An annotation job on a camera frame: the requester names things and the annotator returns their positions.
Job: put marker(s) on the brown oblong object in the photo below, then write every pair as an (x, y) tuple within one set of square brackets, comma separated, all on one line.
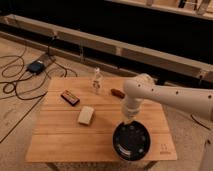
[(117, 93)]

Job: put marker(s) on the dark ceramic bowl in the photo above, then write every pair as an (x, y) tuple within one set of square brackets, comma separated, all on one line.
[(131, 141)]

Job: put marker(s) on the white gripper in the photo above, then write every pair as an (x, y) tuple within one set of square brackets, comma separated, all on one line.
[(129, 112)]

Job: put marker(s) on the long wooden rail beam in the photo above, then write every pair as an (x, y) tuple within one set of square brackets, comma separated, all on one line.
[(152, 57)]

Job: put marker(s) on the beige sponge block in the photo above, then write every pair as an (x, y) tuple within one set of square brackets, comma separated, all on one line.
[(85, 115)]

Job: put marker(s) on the wooden table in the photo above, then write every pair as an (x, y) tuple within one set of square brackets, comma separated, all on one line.
[(59, 137)]

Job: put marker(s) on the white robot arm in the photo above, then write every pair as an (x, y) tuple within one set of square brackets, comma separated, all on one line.
[(191, 100)]

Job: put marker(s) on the dark red rectangular box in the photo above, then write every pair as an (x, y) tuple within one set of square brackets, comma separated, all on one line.
[(70, 98)]

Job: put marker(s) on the blue power box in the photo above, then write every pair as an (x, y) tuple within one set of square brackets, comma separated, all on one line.
[(36, 67)]

